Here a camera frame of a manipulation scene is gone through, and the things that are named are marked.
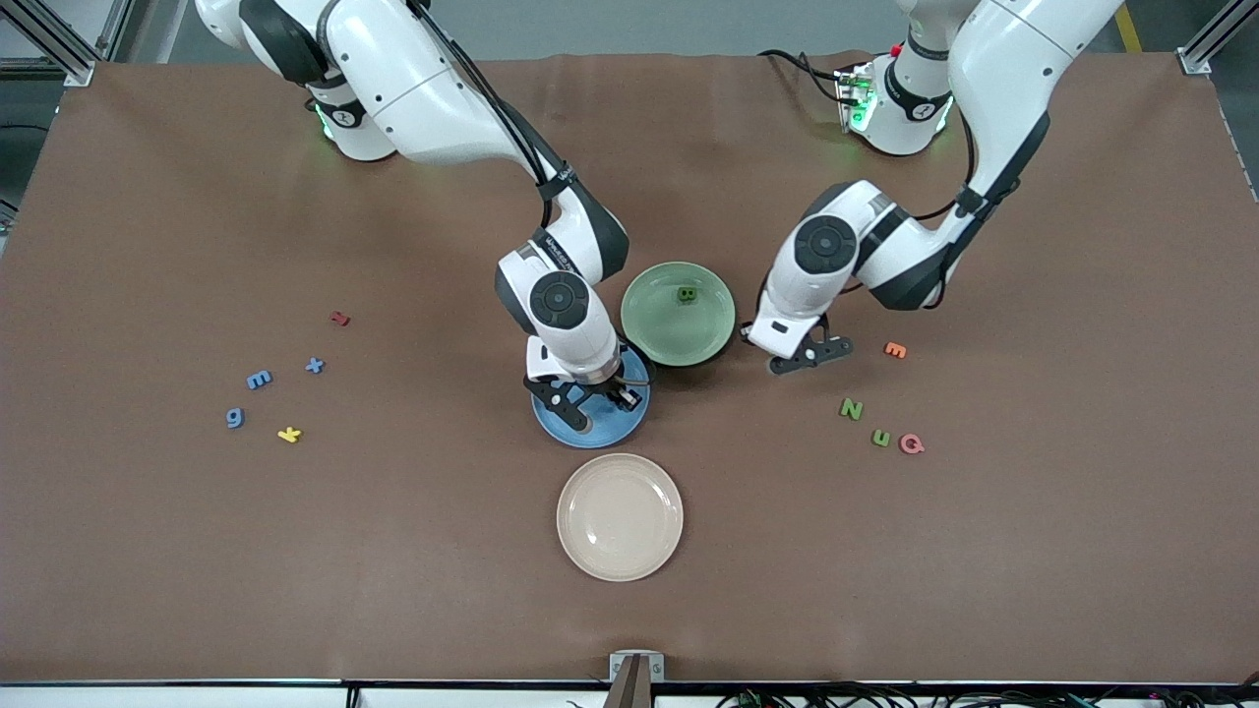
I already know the blue plate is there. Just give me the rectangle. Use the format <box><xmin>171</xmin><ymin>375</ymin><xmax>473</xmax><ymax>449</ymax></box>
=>
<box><xmin>531</xmin><ymin>339</ymin><xmax>652</xmax><ymax>450</ymax></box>

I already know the green plate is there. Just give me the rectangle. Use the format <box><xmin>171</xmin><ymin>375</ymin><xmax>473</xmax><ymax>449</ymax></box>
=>
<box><xmin>621</xmin><ymin>261</ymin><xmax>737</xmax><ymax>369</ymax></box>

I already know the beige plate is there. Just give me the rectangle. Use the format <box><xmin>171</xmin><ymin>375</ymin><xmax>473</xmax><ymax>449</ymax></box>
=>
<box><xmin>556</xmin><ymin>452</ymin><xmax>685</xmax><ymax>583</ymax></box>

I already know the base connector box green light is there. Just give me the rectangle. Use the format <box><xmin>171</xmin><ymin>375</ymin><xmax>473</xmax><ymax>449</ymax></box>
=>
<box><xmin>834</xmin><ymin>64</ymin><xmax>876</xmax><ymax>135</ymax></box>

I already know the brown table mat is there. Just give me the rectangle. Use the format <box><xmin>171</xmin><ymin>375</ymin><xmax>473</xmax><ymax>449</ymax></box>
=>
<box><xmin>0</xmin><ymin>51</ymin><xmax>1259</xmax><ymax>686</ymax></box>

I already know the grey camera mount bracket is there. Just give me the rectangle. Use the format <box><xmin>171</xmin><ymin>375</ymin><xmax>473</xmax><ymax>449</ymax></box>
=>
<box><xmin>602</xmin><ymin>650</ymin><xmax>666</xmax><ymax>708</ymax></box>

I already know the black base cable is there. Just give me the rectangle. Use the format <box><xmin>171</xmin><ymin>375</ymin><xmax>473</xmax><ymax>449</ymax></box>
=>
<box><xmin>757</xmin><ymin>47</ymin><xmax>847</xmax><ymax>104</ymax></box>

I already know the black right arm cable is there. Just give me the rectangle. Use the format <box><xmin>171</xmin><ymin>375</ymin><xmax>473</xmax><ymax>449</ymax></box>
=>
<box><xmin>408</xmin><ymin>0</ymin><xmax>554</xmax><ymax>232</ymax></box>

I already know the aluminium profile frame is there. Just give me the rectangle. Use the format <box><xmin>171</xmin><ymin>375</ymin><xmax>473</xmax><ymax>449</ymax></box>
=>
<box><xmin>0</xmin><ymin>0</ymin><xmax>134</xmax><ymax>88</ymax></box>
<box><xmin>1175</xmin><ymin>0</ymin><xmax>1259</xmax><ymax>75</ymax></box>

